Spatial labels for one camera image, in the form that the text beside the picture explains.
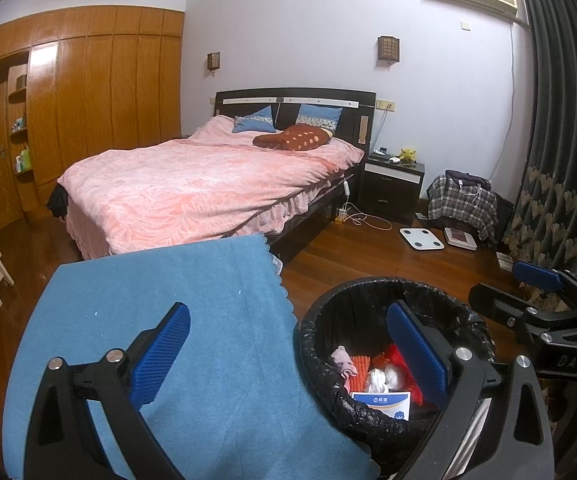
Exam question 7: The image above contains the white charging cable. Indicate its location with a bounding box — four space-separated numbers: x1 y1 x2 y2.
339 202 393 231

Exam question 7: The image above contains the black cloth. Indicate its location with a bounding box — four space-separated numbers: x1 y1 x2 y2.
46 182 72 221

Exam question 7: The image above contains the wooden wardrobe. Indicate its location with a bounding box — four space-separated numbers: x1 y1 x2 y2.
0 5 185 226

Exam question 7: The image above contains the orange foam net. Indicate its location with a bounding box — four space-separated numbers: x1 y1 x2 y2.
351 352 394 386

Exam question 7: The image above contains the pink blanket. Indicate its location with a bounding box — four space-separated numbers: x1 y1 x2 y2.
57 114 364 257

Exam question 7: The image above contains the white printed carton box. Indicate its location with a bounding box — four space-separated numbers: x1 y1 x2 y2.
351 389 412 422

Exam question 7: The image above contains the dark wooden bed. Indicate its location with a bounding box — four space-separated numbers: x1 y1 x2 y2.
46 89 378 261

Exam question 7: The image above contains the brown dotted pillow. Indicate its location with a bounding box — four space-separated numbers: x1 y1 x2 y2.
252 125 333 153

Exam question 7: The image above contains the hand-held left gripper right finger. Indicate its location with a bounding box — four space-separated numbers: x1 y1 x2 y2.
387 300 555 480

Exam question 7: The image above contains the black white nightstand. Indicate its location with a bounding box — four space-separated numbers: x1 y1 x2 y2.
359 152 426 221

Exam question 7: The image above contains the pink cloth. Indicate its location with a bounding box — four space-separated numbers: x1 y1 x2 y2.
331 346 359 378

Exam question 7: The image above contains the large wooden wall lamp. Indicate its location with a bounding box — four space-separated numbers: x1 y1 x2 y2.
377 35 400 67

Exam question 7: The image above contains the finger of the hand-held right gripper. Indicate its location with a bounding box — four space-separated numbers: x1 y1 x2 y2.
469 282 569 346
512 260 577 306

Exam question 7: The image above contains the dark patterned curtain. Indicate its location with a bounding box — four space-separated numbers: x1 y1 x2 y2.
511 0 577 311

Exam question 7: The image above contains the white plastic bag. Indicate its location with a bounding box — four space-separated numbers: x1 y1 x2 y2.
386 364 409 391

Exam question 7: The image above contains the red cloth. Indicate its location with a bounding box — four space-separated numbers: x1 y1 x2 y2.
386 342 427 406

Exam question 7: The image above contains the blue tablecloth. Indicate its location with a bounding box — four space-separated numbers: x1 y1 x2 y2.
2 234 382 480

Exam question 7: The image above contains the white scale with brown centre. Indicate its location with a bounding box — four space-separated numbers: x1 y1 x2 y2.
443 226 478 251

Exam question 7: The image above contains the dark bag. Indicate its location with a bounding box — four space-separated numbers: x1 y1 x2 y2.
445 170 492 192

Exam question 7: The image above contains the white bathroom scale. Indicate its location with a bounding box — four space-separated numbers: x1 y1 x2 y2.
400 227 443 252

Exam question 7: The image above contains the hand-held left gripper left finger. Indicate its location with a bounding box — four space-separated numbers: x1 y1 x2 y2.
22 301 192 480

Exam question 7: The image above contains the plaid cloth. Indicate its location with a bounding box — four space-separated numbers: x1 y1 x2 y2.
427 175 498 243

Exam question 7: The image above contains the blue pillow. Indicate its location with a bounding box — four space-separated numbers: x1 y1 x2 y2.
232 105 275 134
296 103 343 128

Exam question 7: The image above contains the white face mask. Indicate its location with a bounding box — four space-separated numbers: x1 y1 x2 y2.
366 367 389 392

